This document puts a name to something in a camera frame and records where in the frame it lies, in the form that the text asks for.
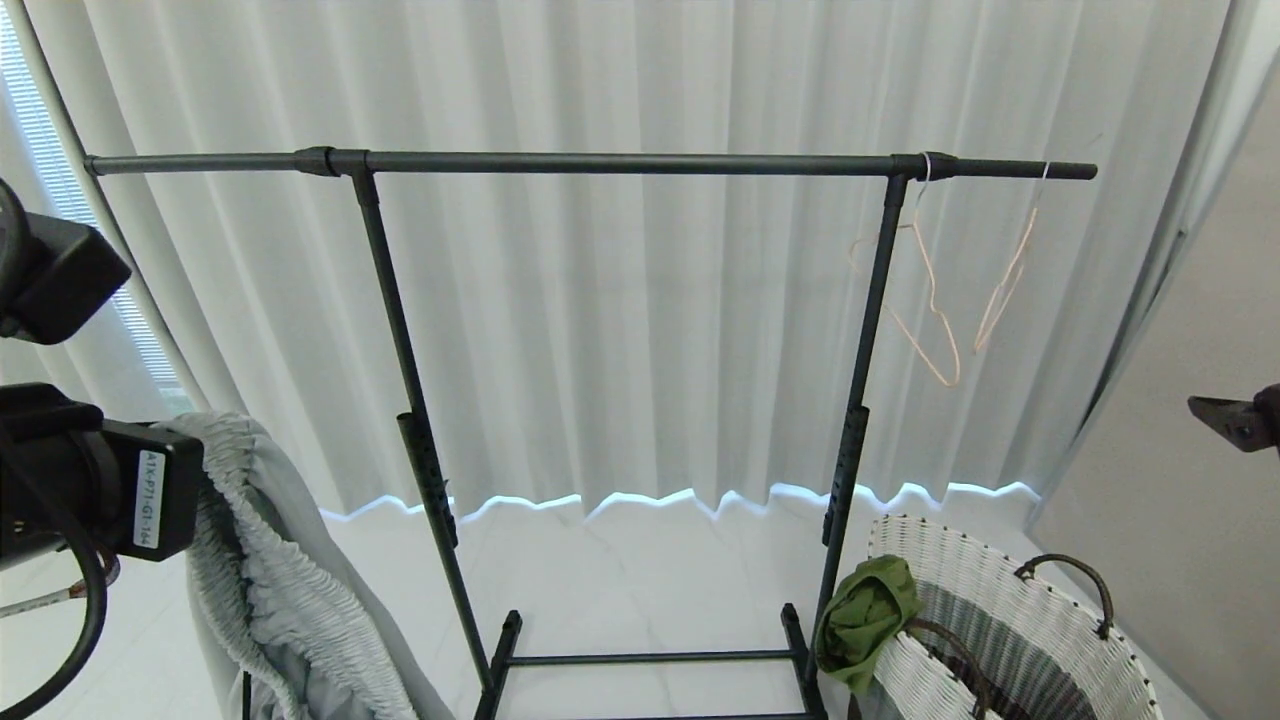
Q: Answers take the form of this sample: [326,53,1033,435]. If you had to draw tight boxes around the black clothes rack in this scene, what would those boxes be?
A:
[85,145,1099,720]

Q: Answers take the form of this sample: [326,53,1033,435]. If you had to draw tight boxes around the white laundry basket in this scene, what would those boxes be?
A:
[850,515,1167,720]

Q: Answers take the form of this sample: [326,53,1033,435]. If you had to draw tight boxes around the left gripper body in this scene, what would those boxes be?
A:
[0,385,207,571]

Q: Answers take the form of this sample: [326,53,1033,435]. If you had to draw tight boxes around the pale grey shorts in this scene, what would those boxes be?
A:
[150,410,457,720]

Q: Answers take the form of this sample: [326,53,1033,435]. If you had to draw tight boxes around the green garment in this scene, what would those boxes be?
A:
[815,555,923,697]

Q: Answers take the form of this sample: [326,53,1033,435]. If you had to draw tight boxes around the pink clothes hanger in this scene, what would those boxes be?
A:
[848,155,963,389]
[973,162,1051,357]

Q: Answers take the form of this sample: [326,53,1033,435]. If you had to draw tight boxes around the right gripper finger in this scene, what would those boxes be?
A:
[1188,385,1280,454]

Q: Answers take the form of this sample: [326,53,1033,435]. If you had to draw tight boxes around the white curtain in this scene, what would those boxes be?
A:
[20,0,1241,523]
[0,90,186,426]

